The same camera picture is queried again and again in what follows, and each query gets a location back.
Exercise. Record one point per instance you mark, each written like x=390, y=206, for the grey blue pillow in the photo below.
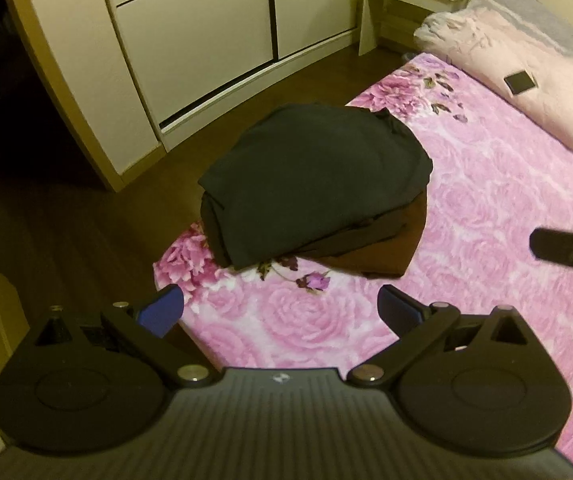
x=516, y=0

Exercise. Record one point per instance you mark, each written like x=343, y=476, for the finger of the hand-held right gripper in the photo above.
x=561, y=246

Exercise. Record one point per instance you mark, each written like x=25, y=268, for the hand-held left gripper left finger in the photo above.
x=159, y=310

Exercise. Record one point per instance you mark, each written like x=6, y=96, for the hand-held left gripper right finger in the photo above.
x=396, y=310

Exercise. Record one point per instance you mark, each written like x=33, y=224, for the pale pink quilt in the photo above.
x=541, y=60

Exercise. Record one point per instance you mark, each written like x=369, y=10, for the pink floral blanket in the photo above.
x=491, y=220

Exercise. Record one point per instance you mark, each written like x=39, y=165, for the brown garment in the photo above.
x=391, y=250

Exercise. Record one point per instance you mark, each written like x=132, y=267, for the black long-sleeve shirt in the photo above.
x=311, y=180

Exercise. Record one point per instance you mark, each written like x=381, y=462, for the small black flat device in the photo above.
x=520, y=83

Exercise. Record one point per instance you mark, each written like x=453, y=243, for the white sliding-door wardrobe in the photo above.
x=191, y=45

